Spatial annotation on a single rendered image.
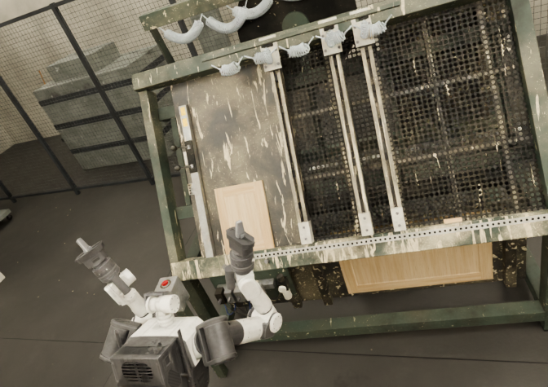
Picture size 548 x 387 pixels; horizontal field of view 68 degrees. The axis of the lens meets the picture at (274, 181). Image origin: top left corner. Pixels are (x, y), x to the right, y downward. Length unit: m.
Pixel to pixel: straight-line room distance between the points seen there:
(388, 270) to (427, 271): 0.24
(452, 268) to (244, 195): 1.36
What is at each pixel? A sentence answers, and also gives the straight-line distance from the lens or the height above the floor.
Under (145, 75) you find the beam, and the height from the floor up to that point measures 1.92.
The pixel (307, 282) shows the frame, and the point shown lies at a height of 0.38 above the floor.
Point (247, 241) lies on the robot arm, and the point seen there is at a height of 1.57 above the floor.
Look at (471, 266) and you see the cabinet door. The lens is 2.84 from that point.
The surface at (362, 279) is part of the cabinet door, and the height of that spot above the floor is 0.37.
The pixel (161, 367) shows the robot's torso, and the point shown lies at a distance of 1.51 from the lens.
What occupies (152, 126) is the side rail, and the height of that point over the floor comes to 1.64.
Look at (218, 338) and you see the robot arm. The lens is 1.53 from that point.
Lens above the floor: 2.45
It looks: 31 degrees down
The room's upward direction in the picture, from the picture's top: 20 degrees counter-clockwise
